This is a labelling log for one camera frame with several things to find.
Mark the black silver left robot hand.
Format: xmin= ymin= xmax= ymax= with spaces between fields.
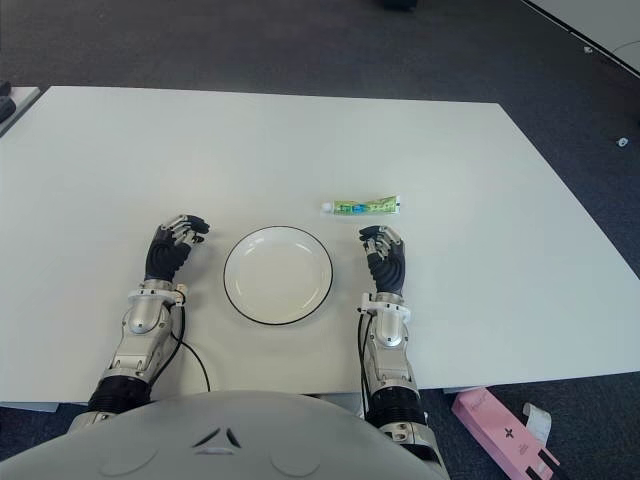
xmin=143 ymin=213 xmax=212 ymax=282

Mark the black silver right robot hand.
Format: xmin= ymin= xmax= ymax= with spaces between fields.
xmin=358 ymin=224 xmax=406 ymax=296

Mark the green white toothpaste tube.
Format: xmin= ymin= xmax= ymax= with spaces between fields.
xmin=319 ymin=196 xmax=403 ymax=217

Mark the white plate with black rim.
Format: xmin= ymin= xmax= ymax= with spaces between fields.
xmin=223 ymin=225 xmax=335 ymax=328

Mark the grey robot torso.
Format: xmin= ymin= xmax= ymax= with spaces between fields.
xmin=0 ymin=390 xmax=451 ymax=480

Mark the pink cardboard box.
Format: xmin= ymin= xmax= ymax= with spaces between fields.
xmin=451 ymin=387 xmax=562 ymax=480

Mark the light grey side table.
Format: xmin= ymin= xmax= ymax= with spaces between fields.
xmin=0 ymin=85 xmax=42 ymax=139

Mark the black object on side table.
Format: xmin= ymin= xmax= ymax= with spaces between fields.
xmin=0 ymin=79 xmax=17 ymax=122

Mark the white paper tag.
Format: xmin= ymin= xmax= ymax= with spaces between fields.
xmin=521 ymin=401 xmax=553 ymax=444

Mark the white table with grey edge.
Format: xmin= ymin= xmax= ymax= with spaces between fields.
xmin=519 ymin=0 xmax=640 ymax=80

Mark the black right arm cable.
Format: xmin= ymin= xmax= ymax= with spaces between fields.
xmin=356 ymin=305 xmax=374 ymax=417

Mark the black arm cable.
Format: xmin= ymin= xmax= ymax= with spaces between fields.
xmin=356 ymin=305 xmax=374 ymax=417
xmin=168 ymin=285 xmax=212 ymax=393

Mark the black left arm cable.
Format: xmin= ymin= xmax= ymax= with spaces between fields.
xmin=168 ymin=285 xmax=212 ymax=393

